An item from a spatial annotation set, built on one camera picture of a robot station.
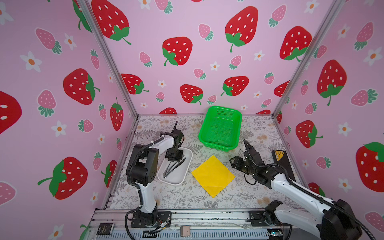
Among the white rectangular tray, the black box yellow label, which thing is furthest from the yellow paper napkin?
the black box yellow label

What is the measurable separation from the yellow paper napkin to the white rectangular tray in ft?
0.23

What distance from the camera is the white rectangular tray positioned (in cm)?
83

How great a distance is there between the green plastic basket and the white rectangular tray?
5.5 inches

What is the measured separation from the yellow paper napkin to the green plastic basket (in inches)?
4.5

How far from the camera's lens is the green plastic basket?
106cm

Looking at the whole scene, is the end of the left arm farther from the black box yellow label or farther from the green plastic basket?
the black box yellow label

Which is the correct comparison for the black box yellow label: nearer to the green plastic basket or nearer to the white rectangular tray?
the green plastic basket
